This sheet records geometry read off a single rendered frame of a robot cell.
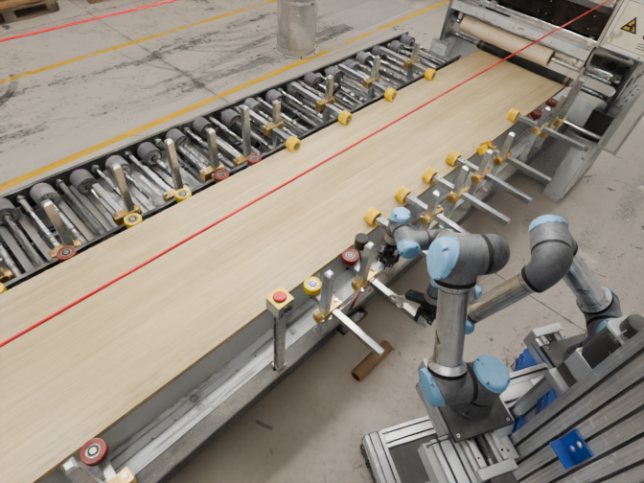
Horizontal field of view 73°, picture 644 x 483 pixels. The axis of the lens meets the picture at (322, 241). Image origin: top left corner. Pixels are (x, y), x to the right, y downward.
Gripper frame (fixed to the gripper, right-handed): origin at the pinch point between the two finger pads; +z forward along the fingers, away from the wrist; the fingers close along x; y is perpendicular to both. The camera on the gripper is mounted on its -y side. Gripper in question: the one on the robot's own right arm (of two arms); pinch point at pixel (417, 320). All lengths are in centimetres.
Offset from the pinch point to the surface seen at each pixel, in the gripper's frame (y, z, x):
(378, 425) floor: 9, 83, -15
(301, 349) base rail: -29, 12, -42
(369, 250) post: -29.1, -27.1, -5.6
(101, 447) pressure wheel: -41, -8, -122
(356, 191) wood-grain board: -70, -8, 37
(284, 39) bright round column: -356, 64, 242
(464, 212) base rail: -28, 12, 92
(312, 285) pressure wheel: -41.3, -8.1, -25.3
